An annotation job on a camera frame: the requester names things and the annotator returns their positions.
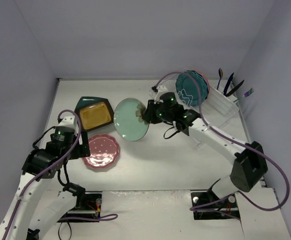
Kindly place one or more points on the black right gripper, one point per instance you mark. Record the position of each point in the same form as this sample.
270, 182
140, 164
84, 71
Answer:
148, 114

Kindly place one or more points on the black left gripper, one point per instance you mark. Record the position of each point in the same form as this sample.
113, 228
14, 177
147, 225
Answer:
84, 144

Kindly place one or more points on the red plate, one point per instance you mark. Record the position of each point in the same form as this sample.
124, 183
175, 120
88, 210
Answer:
104, 152

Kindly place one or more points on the teal embossed plate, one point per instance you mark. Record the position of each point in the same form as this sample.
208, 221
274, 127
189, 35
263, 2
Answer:
186, 88

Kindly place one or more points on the yellow square plate black rim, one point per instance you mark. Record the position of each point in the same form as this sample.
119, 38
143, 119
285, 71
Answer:
96, 115

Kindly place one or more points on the light green flower plate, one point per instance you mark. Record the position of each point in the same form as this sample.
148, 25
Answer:
128, 120

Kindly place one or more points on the blue polka dot plate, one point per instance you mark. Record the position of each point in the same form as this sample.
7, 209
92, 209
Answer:
203, 83

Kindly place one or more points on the pink polka dot plate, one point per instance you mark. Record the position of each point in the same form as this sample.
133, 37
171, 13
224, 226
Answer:
204, 78

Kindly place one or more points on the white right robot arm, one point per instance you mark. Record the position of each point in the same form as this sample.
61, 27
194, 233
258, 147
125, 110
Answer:
247, 160

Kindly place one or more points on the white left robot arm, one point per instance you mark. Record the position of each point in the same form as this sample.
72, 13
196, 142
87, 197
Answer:
20, 223

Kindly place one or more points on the dark teal square plate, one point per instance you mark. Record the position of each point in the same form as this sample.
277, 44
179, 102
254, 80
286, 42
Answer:
87, 101

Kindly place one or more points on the black knife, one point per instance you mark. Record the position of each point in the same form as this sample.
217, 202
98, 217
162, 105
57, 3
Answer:
231, 92

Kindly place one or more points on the dark blue spoon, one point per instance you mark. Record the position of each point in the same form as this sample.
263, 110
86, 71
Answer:
220, 74

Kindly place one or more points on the white cutlery holder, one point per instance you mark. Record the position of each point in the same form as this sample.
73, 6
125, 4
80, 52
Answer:
222, 104

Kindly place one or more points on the blue knife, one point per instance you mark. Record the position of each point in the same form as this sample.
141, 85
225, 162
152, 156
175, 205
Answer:
227, 85

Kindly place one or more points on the iridescent fork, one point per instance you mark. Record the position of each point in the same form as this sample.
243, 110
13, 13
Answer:
245, 95

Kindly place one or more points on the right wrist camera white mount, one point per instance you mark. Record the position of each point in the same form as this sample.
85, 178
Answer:
161, 89

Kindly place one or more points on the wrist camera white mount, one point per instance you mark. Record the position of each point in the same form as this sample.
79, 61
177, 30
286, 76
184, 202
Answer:
161, 89
69, 121

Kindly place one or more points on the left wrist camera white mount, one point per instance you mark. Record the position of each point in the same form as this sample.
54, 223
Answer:
69, 121

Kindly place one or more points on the clear wire dish rack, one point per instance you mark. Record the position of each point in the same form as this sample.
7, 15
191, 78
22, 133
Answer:
210, 114

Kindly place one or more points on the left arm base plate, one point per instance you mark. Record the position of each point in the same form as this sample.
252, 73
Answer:
88, 208

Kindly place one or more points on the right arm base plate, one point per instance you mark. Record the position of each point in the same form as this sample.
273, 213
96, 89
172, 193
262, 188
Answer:
209, 208

